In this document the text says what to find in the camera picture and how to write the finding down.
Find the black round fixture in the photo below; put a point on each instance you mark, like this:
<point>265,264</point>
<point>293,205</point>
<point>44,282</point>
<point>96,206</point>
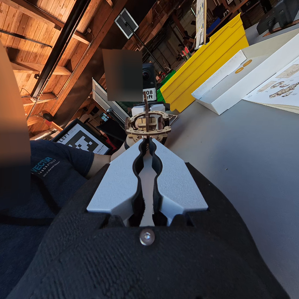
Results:
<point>48,117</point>

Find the person's left forearm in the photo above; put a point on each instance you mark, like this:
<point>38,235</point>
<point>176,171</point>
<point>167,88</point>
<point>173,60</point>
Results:
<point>102,167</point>

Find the white cardboard box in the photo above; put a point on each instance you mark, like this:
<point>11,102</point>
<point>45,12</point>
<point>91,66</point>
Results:
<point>233,93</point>

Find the black ceiling rail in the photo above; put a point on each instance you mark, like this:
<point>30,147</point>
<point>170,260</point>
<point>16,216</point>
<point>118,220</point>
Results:
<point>58,46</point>

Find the wooden horseshoe model part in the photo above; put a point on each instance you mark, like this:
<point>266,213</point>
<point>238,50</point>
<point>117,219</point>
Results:
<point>146,105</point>

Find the orange rubber band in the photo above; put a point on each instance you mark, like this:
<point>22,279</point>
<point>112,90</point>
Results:
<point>247,63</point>
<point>239,70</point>

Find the person's navy shirt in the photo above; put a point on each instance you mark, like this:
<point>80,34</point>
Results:
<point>70,163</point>

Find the hanging printed banner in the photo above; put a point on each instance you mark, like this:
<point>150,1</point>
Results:
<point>200,23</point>

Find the framed black-and-white marker sign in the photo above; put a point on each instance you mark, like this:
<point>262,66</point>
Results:
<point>77,135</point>

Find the yellow plastic bin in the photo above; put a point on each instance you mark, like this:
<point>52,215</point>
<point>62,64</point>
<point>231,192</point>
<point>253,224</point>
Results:
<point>205,65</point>

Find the open instruction booklet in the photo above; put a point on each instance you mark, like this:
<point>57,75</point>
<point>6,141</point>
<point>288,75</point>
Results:
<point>287,98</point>

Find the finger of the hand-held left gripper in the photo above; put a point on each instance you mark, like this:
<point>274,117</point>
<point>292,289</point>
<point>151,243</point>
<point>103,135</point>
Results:
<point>139,110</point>
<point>157,108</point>

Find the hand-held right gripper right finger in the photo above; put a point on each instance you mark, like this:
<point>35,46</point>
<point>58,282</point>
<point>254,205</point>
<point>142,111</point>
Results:
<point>182,186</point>

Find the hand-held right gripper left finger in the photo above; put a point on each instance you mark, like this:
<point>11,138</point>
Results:
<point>114,186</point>

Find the hanging ceiling light panel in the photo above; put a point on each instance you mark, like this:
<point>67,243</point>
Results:
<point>121,19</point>

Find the black case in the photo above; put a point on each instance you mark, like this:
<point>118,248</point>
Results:
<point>280,16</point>

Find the green plastic bin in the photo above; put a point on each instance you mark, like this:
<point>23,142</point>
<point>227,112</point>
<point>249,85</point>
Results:
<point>168,77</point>

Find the silver ventilation duct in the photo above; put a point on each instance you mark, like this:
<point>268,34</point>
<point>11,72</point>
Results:
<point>44,134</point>

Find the small wooden robot model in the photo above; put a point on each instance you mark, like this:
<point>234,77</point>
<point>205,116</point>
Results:
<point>161,130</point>

